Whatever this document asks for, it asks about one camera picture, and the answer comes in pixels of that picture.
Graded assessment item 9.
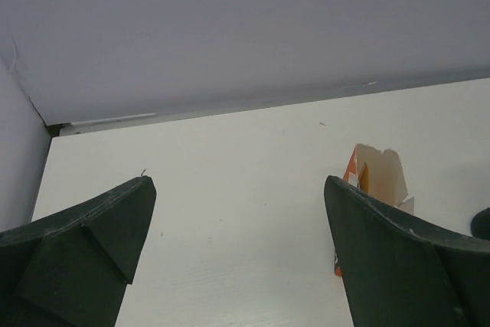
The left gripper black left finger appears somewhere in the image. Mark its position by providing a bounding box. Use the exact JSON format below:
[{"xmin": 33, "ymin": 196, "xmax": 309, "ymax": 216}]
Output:
[{"xmin": 1, "ymin": 176, "xmax": 156, "ymax": 327}]

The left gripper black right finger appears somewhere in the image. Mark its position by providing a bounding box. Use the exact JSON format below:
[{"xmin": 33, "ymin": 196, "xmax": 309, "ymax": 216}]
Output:
[{"xmin": 324, "ymin": 176, "xmax": 489, "ymax": 326}]

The orange coffee filter box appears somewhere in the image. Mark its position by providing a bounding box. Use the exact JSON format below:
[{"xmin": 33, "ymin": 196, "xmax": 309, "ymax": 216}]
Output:
[{"xmin": 324, "ymin": 144, "xmax": 430, "ymax": 283}]

